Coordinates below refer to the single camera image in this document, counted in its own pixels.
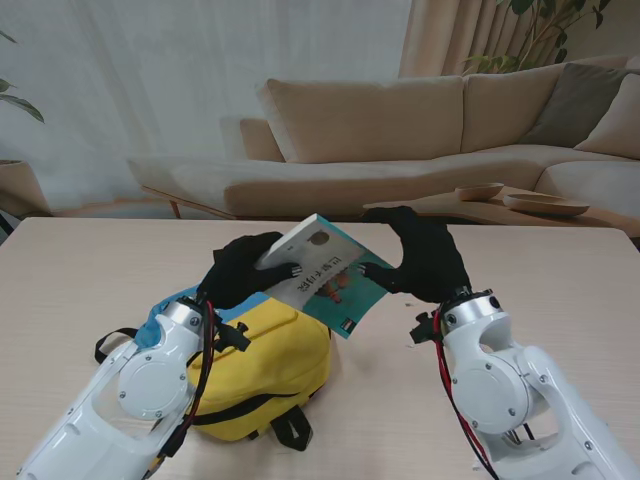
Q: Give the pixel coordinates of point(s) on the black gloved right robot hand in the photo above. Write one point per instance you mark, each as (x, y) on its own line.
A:
(430, 260)

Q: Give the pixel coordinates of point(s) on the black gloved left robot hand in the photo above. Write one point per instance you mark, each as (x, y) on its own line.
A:
(235, 275)

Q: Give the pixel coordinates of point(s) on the blue and yellow school bag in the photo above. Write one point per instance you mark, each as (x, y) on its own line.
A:
(280, 350)

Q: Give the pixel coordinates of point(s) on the teal cover book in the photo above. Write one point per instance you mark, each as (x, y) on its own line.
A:
(330, 270)

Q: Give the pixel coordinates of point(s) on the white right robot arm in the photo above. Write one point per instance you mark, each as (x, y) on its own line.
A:
(500, 390)

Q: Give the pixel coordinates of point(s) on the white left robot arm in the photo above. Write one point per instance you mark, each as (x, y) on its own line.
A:
(140, 390)

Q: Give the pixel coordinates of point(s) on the wooden coffee table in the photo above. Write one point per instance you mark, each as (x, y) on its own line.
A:
(500, 215)

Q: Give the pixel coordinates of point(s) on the small wooden bowl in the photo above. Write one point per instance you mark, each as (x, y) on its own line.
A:
(480, 191)

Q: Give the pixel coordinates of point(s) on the large shallow wooden bowl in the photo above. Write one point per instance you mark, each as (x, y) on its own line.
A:
(545, 205)

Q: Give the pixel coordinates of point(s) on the beige sofa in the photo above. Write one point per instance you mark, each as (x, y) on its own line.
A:
(350, 125)

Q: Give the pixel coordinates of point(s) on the tall green leafy plant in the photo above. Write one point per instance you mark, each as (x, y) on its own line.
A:
(492, 63)

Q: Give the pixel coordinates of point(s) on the grey cushion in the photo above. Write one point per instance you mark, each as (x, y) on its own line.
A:
(575, 105)

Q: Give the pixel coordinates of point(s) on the beige curtain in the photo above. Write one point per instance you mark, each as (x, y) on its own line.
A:
(440, 40)

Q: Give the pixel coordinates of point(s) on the beige cushion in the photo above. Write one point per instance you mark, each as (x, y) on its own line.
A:
(617, 125)

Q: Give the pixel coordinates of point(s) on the brown plant pot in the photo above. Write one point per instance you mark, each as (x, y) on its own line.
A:
(20, 190)

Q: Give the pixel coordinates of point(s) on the dark green long-leaf plant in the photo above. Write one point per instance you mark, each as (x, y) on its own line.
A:
(25, 106)

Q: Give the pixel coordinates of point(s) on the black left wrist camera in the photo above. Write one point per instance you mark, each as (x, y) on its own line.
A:
(235, 337)

